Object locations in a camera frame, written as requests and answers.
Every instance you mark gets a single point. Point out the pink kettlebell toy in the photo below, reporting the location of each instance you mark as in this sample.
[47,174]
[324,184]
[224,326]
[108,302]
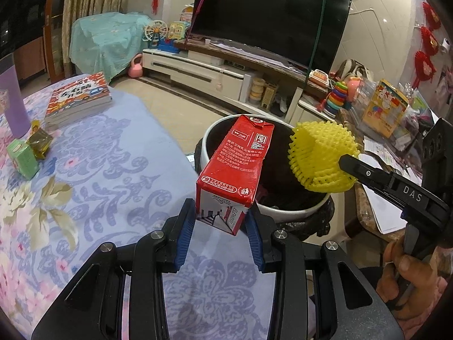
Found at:
[136,67]

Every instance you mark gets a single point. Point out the rainbow stacking ring toy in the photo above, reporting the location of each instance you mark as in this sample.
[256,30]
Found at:
[336,98]

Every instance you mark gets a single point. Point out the toy ferris wheel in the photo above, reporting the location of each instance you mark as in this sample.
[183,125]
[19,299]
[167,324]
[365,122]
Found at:
[155,32]

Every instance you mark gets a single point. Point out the white wooden TV cabinet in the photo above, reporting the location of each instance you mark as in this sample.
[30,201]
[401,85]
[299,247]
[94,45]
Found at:
[228,77]

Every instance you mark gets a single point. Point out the teal covered furniture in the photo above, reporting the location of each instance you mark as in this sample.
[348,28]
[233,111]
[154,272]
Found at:
[107,42]

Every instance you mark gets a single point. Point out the yellow foam fruit net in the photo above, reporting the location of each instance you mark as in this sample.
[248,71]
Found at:
[314,151]

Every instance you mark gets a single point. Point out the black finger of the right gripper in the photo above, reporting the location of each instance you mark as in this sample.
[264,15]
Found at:
[379,181]

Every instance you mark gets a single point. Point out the gold foil wrapper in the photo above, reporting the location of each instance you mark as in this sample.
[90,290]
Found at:
[40,142]

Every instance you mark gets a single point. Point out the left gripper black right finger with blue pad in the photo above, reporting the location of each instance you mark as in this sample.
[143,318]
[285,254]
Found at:
[319,292]

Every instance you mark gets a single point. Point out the red white milk carton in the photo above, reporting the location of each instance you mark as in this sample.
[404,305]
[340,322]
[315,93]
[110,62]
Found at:
[227,186]

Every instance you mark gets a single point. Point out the yellow toy box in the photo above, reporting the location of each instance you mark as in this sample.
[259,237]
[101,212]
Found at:
[385,109]

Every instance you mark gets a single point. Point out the green small carton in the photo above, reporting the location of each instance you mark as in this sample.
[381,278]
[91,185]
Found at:
[23,158]

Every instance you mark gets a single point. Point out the black television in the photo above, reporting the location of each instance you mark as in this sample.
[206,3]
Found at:
[307,32]

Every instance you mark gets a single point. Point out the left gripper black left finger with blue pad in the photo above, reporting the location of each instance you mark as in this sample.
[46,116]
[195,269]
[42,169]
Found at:
[91,305]

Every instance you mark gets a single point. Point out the black trash bag liner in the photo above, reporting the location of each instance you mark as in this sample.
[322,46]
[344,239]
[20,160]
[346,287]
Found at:
[315,220]

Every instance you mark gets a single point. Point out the purple tumbler black lid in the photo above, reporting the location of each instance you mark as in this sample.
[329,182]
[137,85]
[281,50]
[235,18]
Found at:
[12,102]

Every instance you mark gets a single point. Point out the person's right hand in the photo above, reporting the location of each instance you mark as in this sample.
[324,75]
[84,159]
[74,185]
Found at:
[428,286]

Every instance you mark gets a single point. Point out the white round trash bin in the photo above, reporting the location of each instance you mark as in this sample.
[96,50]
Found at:
[278,187]

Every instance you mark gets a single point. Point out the floral tablecloth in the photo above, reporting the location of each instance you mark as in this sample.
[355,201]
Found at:
[115,177]

